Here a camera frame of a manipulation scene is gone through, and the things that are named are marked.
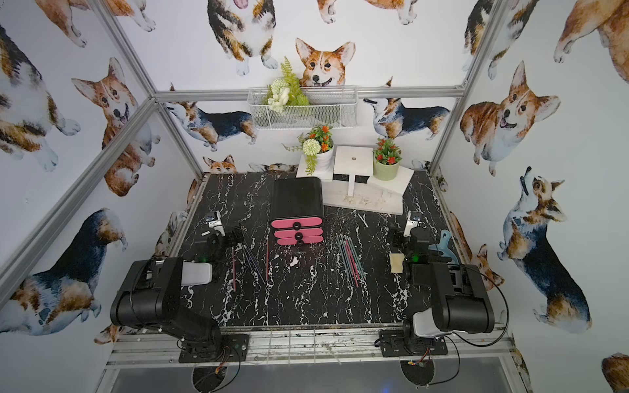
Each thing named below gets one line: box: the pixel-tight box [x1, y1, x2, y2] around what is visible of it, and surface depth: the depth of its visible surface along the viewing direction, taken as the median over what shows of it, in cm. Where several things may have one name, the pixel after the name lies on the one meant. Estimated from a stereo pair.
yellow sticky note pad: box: [389, 252, 406, 274], surface depth 94 cm
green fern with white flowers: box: [262, 55, 311, 114], surface depth 82 cm
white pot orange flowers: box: [281, 124, 335, 177], surface depth 90 cm
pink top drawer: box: [271, 216, 324, 231], surface depth 87 cm
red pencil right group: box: [344, 239, 361, 288], surface depth 92 cm
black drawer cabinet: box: [271, 176, 325, 236], surface depth 90 cm
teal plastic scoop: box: [428, 229, 459, 265], surface depth 94 cm
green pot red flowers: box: [373, 137, 403, 181], surface depth 92 cm
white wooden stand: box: [296, 146, 416, 216], surface depth 102 cm
